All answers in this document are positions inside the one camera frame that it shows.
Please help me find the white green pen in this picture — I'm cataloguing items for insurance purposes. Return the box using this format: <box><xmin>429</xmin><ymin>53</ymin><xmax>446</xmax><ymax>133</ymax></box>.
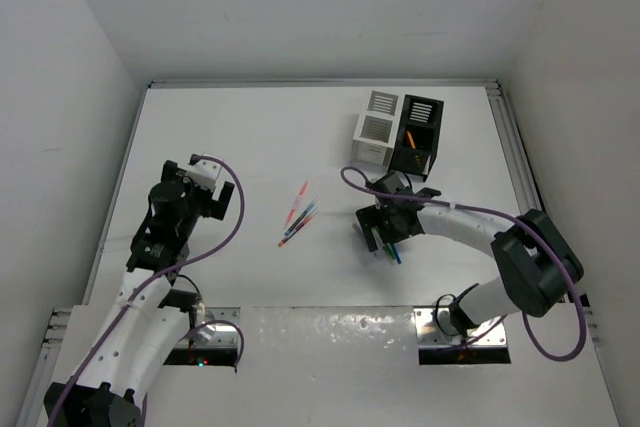
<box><xmin>371</xmin><ymin>227</ymin><xmax>383</xmax><ymax>257</ymax></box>

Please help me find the green pencil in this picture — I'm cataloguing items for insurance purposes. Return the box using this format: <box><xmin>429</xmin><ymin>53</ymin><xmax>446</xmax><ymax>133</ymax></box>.
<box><xmin>385</xmin><ymin>244</ymin><xmax>398</xmax><ymax>265</ymax></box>

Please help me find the light blue pencil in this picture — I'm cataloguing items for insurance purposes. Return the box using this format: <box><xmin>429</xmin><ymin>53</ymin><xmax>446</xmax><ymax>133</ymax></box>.
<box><xmin>391</xmin><ymin>244</ymin><xmax>402</xmax><ymax>265</ymax></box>

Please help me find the yellow pencil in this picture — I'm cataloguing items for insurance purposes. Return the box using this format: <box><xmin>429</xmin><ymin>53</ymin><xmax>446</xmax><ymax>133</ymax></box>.
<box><xmin>405</xmin><ymin>130</ymin><xmax>417</xmax><ymax>150</ymax></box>

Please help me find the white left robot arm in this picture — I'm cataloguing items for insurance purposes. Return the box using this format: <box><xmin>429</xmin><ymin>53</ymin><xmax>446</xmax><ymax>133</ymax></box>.
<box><xmin>44</xmin><ymin>154</ymin><xmax>244</xmax><ymax>426</ymax></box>

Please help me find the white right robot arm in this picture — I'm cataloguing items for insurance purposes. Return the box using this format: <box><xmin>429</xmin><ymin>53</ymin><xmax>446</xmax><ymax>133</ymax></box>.
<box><xmin>356</xmin><ymin>172</ymin><xmax>584</xmax><ymax>343</ymax></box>

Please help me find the white slotted container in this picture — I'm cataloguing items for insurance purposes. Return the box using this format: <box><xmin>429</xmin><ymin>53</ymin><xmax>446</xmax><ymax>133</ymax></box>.
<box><xmin>351</xmin><ymin>90</ymin><xmax>401</xmax><ymax>167</ymax></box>

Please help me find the orange tipped red pen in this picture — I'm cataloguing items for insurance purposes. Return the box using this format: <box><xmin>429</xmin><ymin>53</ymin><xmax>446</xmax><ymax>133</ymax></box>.
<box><xmin>277</xmin><ymin>214</ymin><xmax>317</xmax><ymax>248</ymax></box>

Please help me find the dark blue red pen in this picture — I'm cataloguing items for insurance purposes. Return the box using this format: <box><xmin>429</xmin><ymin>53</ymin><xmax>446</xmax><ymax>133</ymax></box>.
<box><xmin>282</xmin><ymin>209</ymin><xmax>319</xmax><ymax>243</ymax></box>

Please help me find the red clear pen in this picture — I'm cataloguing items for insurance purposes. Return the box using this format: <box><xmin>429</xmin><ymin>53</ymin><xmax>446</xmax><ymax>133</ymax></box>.
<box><xmin>284</xmin><ymin>180</ymin><xmax>309</xmax><ymax>228</ymax></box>

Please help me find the black slotted container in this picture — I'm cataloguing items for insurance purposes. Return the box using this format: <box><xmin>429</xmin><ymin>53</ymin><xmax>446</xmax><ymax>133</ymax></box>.
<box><xmin>388</xmin><ymin>95</ymin><xmax>444</xmax><ymax>181</ymax></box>

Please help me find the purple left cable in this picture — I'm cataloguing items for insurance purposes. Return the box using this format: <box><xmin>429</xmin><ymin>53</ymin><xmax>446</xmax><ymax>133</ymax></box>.
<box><xmin>47</xmin><ymin>154</ymin><xmax>246</xmax><ymax>427</ymax></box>

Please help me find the purple cable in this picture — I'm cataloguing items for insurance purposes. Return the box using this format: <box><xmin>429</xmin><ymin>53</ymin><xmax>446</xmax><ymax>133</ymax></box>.
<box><xmin>47</xmin><ymin>154</ymin><xmax>246</xmax><ymax>427</ymax></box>
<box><xmin>340</xmin><ymin>166</ymin><xmax>586</xmax><ymax>361</ymax></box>

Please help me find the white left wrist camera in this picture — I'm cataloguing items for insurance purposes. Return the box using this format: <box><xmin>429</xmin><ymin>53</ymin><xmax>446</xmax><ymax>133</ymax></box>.
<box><xmin>185</xmin><ymin>154</ymin><xmax>221</xmax><ymax>192</ymax></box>

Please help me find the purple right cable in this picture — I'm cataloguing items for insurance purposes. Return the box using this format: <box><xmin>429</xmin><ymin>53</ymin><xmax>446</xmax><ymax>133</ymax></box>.
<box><xmin>340</xmin><ymin>166</ymin><xmax>586</xmax><ymax>361</ymax></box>

